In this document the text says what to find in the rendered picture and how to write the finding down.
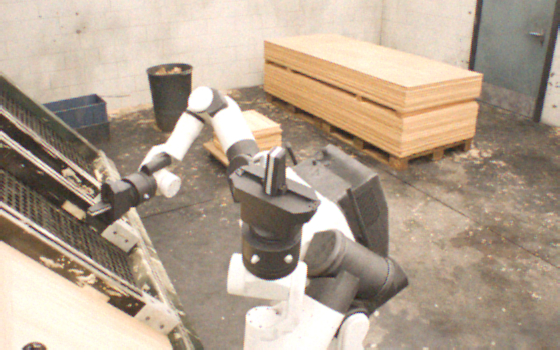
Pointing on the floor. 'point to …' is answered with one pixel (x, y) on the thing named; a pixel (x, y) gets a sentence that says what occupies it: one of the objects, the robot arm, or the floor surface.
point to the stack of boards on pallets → (373, 95)
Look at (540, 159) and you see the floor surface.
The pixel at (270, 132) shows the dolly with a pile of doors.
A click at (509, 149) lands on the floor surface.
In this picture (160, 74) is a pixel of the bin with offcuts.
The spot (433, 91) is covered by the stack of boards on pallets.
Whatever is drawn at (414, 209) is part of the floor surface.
